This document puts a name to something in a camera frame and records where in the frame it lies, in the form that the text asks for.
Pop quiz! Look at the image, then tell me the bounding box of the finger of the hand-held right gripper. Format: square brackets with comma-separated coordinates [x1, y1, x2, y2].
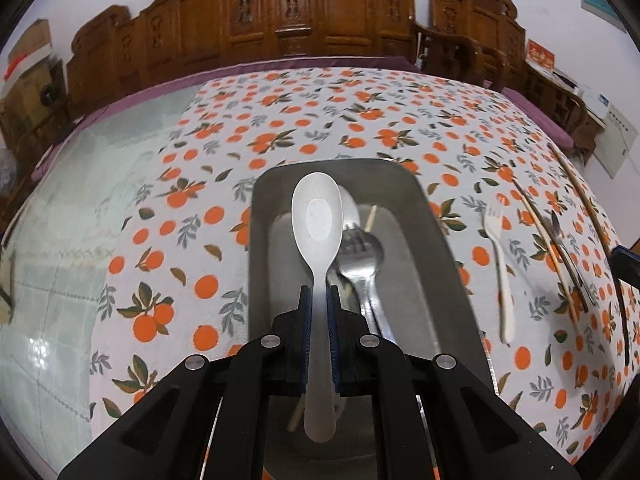
[611, 246, 640, 291]

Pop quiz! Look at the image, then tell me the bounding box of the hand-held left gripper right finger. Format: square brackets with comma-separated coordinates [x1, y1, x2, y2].
[327, 285, 581, 480]

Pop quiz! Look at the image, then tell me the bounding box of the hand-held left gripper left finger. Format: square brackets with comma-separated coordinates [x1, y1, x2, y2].
[57, 285, 313, 480]

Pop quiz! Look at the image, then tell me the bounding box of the dark brown chopstick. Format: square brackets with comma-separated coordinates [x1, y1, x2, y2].
[512, 180, 590, 313]
[619, 280, 631, 364]
[546, 142, 615, 251]

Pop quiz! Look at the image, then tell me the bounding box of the metal fork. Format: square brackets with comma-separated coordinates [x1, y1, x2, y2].
[336, 227, 396, 341]

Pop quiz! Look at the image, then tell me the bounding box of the rectangular metal tray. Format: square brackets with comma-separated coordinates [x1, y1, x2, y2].
[247, 157, 498, 480]

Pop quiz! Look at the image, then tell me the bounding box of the white plastic spoon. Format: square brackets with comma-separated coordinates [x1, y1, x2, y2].
[291, 172, 346, 443]

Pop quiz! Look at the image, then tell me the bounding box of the white plastic fork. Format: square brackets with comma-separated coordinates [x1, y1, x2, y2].
[482, 202, 517, 345]

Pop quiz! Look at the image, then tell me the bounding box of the white device box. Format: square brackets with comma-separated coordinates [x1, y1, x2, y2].
[582, 87, 611, 118]

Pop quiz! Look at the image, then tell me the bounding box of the purple armchair cushion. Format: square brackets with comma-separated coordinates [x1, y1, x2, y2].
[500, 85, 576, 148]

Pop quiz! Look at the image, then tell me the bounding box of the red desk calendar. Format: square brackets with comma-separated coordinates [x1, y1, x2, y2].
[525, 39, 556, 73]

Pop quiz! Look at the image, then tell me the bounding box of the orange fruit print tablecloth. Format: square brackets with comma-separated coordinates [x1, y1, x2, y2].
[87, 65, 640, 466]

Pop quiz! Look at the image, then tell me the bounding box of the grey electrical panel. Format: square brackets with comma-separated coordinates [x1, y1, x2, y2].
[580, 0, 626, 23]

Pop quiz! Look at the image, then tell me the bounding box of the carved wooden armchair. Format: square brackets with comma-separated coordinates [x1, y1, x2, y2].
[415, 0, 528, 93]

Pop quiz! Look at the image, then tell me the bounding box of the carved wooden sofa bench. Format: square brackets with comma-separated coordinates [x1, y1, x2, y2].
[65, 0, 418, 121]

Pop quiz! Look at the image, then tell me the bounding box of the large cardboard box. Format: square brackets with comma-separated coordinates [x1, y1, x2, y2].
[0, 60, 66, 151]

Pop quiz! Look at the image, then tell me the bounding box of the small cardboard box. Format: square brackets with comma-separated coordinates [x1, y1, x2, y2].
[7, 19, 53, 81]

